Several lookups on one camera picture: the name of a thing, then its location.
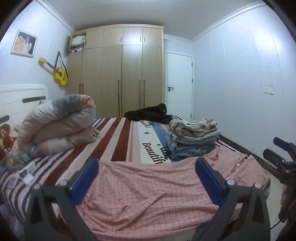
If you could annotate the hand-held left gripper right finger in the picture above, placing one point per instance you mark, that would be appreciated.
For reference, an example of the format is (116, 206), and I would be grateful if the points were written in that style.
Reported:
(208, 183)

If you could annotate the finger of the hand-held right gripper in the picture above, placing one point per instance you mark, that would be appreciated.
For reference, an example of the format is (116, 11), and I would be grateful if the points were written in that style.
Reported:
(283, 143)
(274, 158)

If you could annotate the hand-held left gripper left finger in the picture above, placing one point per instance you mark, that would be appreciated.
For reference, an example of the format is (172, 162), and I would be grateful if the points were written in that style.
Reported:
(86, 177)

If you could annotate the pink checked shirt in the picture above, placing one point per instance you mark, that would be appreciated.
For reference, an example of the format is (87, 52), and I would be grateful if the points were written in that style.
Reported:
(150, 190)

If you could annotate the folded denim jeans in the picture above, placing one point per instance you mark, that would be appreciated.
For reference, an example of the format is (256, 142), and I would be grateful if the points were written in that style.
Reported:
(189, 151)

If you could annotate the pile of denim clothes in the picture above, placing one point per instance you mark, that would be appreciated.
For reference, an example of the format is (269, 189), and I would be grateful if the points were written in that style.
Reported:
(194, 139)

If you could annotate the striped printed blanket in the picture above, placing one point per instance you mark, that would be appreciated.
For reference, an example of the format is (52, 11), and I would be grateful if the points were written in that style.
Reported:
(120, 139)

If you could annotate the small white box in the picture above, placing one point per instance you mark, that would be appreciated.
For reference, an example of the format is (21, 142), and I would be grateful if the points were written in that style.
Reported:
(29, 178)

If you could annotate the folded beige garment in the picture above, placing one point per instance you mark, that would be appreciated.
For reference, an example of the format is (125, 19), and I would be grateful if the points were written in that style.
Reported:
(192, 127)

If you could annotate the rolled pink grey duvet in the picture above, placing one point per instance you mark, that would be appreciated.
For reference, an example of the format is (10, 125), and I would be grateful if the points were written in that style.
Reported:
(57, 120)

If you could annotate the clear plastic bag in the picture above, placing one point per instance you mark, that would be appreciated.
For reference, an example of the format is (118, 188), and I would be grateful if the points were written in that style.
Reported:
(17, 160)

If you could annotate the red floral pillow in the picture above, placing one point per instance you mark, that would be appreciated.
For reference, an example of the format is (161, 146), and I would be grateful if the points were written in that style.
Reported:
(7, 136)

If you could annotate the black garment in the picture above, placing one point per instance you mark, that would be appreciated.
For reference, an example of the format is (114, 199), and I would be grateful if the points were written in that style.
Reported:
(150, 113)

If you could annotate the white door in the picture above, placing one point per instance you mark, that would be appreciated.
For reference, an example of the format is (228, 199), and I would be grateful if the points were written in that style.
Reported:
(180, 88)

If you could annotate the yellow ukulele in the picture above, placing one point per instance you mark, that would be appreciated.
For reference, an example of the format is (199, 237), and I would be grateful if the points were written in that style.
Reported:
(59, 75)

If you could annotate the white bed headboard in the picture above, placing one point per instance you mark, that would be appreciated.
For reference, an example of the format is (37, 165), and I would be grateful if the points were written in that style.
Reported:
(23, 91)

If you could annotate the light wooden wardrobe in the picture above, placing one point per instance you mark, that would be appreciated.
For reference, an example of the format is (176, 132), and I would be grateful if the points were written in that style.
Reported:
(129, 74)

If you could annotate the clothes in wardrobe compartment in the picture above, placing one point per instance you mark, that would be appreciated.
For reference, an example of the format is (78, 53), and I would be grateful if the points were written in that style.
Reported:
(77, 44)

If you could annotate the wall socket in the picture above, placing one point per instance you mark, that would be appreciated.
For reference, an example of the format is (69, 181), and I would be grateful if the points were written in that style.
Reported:
(269, 90)

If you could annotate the framed wall photo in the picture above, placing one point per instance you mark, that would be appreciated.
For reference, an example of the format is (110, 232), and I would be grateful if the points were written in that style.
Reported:
(24, 42)

